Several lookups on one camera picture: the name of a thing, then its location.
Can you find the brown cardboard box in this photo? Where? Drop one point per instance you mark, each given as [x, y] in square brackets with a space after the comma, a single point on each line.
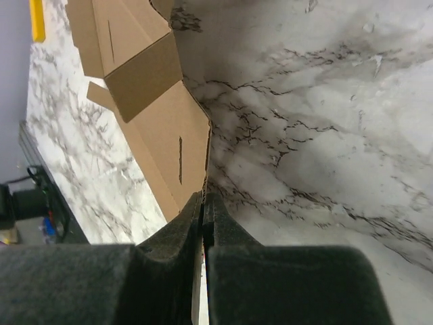
[131, 46]

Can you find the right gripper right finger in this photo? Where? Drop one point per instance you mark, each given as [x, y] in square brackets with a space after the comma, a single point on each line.
[250, 283]

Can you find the yellow rectangular block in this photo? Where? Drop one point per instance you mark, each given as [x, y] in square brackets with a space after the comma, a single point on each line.
[37, 20]

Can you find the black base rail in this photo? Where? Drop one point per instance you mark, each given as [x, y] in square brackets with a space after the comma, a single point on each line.
[60, 226]

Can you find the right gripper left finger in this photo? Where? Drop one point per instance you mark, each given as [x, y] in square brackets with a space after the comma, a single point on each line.
[155, 282]

